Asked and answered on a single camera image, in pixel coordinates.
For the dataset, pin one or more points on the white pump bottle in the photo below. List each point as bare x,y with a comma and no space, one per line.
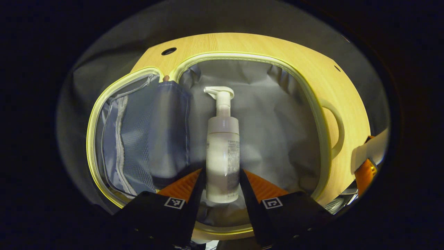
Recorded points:
222,156

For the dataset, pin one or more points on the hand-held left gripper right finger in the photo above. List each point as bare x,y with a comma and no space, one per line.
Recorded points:
249,208

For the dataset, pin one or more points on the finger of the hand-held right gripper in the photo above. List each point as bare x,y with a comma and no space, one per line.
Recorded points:
369,139
364,177

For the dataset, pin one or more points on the pale yellow suitcase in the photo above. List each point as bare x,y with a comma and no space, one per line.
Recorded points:
274,121

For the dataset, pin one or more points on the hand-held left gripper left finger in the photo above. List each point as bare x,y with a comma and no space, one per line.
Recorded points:
196,205

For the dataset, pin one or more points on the white squeeze tube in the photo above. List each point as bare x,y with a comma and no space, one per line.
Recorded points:
369,152

